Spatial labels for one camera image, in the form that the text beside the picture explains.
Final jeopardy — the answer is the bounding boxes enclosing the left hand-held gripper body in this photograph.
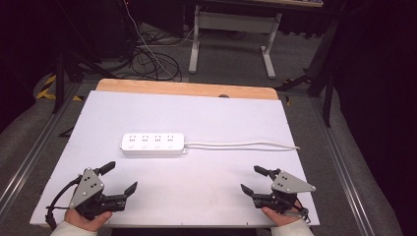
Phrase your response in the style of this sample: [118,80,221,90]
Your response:
[69,167,127,221]

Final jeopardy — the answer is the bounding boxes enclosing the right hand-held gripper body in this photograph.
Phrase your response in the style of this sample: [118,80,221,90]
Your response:
[252,170,317,214]

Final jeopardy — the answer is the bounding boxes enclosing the person's right hand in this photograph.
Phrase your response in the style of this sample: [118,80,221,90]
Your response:
[261,200,304,227]

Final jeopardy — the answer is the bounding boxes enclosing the person's left hand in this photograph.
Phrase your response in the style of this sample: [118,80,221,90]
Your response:
[64,207,113,233]

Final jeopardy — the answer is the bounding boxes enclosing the white power strip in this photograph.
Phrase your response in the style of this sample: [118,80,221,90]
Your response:
[119,132,189,156]

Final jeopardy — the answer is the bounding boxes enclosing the white foam board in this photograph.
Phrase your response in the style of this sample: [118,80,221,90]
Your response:
[29,89,321,228]

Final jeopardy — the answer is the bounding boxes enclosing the yellow black floor tape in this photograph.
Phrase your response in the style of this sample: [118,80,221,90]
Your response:
[34,74,84,102]

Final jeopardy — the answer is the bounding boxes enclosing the wooden table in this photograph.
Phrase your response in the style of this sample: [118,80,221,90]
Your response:
[94,78,279,101]

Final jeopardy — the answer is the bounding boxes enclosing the black metal stand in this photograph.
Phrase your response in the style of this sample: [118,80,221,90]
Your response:
[274,13,342,128]

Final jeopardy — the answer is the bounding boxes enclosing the black tripod stand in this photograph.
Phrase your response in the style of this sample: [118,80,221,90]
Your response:
[48,0,119,115]

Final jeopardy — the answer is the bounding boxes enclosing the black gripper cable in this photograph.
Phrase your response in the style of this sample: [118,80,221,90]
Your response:
[44,175,83,230]

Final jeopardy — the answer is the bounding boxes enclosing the white power strip cord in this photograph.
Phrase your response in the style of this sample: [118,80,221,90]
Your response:
[184,141,301,151]

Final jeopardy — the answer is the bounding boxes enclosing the aluminium floor rail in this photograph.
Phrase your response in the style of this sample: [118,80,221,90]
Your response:
[309,96,375,236]
[0,82,83,210]

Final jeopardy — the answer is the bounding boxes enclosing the black floor cables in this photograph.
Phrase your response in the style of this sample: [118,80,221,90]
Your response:
[111,23,205,83]

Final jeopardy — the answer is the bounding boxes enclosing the white floor cable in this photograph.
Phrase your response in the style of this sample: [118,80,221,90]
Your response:
[121,0,197,80]

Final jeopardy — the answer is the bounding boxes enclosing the white metal desk frame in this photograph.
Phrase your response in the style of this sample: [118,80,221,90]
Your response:
[188,3,283,81]

